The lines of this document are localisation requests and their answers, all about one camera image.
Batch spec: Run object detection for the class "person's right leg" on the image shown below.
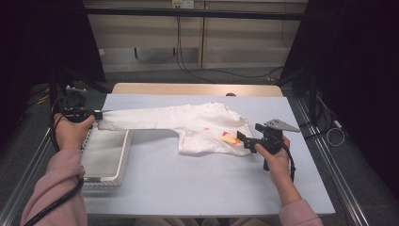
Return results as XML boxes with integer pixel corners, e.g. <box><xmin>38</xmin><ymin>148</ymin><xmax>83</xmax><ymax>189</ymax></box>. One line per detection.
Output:
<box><xmin>229</xmin><ymin>217</ymin><xmax>280</xmax><ymax>226</ymax></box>

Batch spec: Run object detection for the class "person's left hand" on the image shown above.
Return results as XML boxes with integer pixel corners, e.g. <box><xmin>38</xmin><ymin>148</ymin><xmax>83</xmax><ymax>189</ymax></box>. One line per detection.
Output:
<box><xmin>54</xmin><ymin>112</ymin><xmax>97</xmax><ymax>152</ymax></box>

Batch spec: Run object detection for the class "person's left leg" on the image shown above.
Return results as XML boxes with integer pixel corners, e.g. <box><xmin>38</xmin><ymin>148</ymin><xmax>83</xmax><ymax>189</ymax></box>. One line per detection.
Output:
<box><xmin>135</xmin><ymin>218</ymin><xmax>201</xmax><ymax>226</ymax></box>

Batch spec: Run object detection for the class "black hanging floor cable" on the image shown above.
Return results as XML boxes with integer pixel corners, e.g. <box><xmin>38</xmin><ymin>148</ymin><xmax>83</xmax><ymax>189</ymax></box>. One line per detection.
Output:
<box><xmin>175</xmin><ymin>15</ymin><xmax>285</xmax><ymax>84</ymax></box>

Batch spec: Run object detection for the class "white child's shirt chick print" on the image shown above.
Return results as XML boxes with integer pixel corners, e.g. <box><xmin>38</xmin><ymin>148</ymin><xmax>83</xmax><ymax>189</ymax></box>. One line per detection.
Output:
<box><xmin>97</xmin><ymin>101</ymin><xmax>254</xmax><ymax>157</ymax></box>

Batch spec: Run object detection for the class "white coiled floor cable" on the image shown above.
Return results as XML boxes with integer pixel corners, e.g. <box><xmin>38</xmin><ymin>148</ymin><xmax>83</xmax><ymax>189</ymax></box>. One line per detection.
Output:
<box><xmin>315</xmin><ymin>93</ymin><xmax>346</xmax><ymax>148</ymax></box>

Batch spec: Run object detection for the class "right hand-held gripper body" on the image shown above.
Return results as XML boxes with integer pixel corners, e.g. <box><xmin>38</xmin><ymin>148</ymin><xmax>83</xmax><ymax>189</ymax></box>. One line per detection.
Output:
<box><xmin>243</xmin><ymin>118</ymin><xmax>301</xmax><ymax>172</ymax></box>

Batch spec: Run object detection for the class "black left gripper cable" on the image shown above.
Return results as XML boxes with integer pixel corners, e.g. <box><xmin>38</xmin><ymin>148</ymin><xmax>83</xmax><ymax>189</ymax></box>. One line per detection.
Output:
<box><xmin>23</xmin><ymin>96</ymin><xmax>86</xmax><ymax>226</ymax></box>

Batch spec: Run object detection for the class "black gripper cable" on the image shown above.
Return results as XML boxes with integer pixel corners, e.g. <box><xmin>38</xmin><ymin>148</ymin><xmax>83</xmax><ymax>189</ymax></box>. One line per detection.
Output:
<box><xmin>23</xmin><ymin>96</ymin><xmax>86</xmax><ymax>226</ymax></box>
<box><xmin>280</xmin><ymin>140</ymin><xmax>296</xmax><ymax>183</ymax></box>

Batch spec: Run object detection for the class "person's leg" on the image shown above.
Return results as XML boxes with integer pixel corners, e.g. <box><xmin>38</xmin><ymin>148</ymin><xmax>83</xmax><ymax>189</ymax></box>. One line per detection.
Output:
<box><xmin>135</xmin><ymin>218</ymin><xmax>201</xmax><ymax>226</ymax></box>
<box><xmin>229</xmin><ymin>217</ymin><xmax>280</xmax><ymax>226</ymax></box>

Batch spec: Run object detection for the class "light blue table mat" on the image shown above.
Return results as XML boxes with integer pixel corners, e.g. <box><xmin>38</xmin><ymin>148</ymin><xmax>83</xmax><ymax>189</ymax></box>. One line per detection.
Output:
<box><xmin>82</xmin><ymin>93</ymin><xmax>336</xmax><ymax>218</ymax></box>

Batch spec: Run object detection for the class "black horizontal metal bar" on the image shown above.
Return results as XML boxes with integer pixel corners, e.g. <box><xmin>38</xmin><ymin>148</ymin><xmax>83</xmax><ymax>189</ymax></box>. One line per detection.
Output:
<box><xmin>84</xmin><ymin>7</ymin><xmax>307</xmax><ymax>22</ymax></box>

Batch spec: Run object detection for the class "black curtain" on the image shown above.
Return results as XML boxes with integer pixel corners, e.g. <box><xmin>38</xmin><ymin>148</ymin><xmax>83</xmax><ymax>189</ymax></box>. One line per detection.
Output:
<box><xmin>0</xmin><ymin>0</ymin><xmax>107</xmax><ymax>149</ymax></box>
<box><xmin>279</xmin><ymin>0</ymin><xmax>399</xmax><ymax>202</ymax></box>

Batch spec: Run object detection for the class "white perforated plastic basket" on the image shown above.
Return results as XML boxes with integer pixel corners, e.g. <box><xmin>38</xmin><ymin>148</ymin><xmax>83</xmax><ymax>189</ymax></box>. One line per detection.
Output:
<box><xmin>79</xmin><ymin>123</ymin><xmax>134</xmax><ymax>189</ymax></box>

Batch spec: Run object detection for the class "white wall socket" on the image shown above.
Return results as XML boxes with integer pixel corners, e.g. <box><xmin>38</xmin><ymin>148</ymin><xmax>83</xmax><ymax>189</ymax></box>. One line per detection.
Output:
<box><xmin>171</xmin><ymin>0</ymin><xmax>195</xmax><ymax>9</ymax></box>

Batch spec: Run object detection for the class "aluminium floor rail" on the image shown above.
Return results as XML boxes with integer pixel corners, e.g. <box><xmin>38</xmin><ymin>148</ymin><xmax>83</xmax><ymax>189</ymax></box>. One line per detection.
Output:
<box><xmin>295</xmin><ymin>97</ymin><xmax>371</xmax><ymax>226</ymax></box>
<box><xmin>0</xmin><ymin>125</ymin><xmax>55</xmax><ymax>226</ymax></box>

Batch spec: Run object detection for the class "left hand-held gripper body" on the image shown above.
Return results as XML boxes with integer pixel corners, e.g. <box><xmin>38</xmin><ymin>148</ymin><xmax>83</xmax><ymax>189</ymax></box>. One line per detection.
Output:
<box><xmin>60</xmin><ymin>85</ymin><xmax>95</xmax><ymax>124</ymax></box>

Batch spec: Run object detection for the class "person's right hand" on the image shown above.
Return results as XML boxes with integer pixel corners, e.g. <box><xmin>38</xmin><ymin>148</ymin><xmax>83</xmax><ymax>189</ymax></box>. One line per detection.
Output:
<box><xmin>254</xmin><ymin>135</ymin><xmax>293</xmax><ymax>186</ymax></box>

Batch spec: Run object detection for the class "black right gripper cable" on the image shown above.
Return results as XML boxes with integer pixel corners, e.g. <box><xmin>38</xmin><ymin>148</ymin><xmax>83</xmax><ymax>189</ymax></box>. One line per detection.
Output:
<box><xmin>280</xmin><ymin>140</ymin><xmax>296</xmax><ymax>183</ymax></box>

